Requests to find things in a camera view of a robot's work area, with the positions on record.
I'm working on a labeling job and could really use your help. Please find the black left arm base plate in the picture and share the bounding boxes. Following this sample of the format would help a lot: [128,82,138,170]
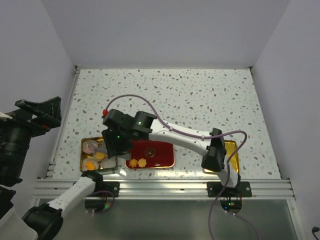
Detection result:
[94,181,120,198]

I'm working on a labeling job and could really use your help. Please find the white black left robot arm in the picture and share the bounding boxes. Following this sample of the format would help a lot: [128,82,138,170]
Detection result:
[0,96,104,240]

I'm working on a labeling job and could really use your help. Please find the silver metal tongs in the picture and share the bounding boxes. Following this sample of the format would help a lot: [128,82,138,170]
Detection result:
[95,147,131,160]

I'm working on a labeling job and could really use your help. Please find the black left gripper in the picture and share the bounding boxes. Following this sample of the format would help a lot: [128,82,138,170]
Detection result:
[0,94,62,180]

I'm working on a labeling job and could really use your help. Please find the white paper cupcake liner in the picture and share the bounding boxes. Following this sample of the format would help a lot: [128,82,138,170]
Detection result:
[82,139,99,155]
[99,157,117,169]
[81,158,100,172]
[93,152,107,162]

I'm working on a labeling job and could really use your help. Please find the yellow swirl cookie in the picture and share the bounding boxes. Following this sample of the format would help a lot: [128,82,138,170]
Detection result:
[127,159,138,168]

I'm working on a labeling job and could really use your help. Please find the yellow flower cookie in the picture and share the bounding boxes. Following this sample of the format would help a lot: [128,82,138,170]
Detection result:
[137,158,147,168]

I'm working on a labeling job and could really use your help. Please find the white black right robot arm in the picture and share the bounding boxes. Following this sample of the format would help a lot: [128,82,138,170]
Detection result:
[102,109,241,197]

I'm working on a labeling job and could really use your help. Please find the round yellow biscuit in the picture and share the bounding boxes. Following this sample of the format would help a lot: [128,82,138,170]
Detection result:
[94,152,106,161]

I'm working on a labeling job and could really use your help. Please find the red lacquer tray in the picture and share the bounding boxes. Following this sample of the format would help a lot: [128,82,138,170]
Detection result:
[125,140,175,169]

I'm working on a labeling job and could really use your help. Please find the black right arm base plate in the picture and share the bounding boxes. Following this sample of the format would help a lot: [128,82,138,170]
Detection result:
[206,181,252,198]

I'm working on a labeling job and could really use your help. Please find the green christmas cookie tin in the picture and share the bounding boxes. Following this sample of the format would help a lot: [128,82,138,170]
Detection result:
[79,136,119,174]

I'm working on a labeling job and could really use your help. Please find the pink round cookie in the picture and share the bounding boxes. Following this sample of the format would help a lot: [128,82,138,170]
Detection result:
[83,143,95,154]

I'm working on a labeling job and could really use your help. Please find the aluminium table frame rail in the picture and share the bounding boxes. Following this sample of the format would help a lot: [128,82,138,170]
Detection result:
[32,65,298,201]

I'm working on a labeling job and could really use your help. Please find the orange leaf cookie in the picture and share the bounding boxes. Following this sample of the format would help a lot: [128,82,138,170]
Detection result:
[84,161,96,171]

